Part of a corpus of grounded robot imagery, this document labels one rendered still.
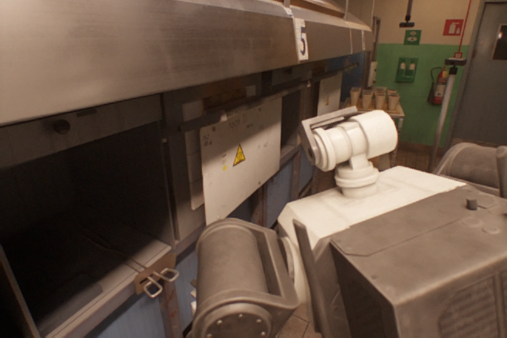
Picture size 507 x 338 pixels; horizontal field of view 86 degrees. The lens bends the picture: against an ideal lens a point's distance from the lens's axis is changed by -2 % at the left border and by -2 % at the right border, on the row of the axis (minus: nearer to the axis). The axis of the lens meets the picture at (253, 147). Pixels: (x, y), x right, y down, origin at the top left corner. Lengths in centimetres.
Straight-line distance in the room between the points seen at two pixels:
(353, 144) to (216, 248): 23
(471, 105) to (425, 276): 459
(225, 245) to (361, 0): 458
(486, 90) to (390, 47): 137
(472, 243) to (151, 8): 52
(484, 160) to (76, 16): 61
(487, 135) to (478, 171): 443
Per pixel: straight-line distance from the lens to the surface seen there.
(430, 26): 470
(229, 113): 81
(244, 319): 35
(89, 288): 106
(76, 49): 43
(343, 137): 41
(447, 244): 33
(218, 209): 108
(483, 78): 481
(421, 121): 483
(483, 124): 493
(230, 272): 36
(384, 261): 31
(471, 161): 56
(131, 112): 84
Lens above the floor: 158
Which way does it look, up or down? 21 degrees down
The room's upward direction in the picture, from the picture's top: straight up
